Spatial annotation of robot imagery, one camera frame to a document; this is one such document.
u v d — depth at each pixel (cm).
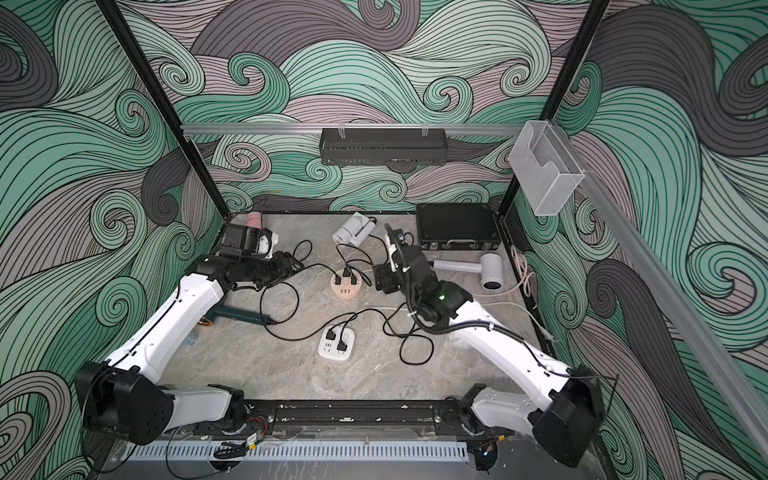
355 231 110
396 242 63
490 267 98
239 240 60
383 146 95
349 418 74
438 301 52
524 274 98
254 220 116
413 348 85
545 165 78
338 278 97
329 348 83
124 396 39
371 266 104
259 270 67
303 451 70
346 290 95
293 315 92
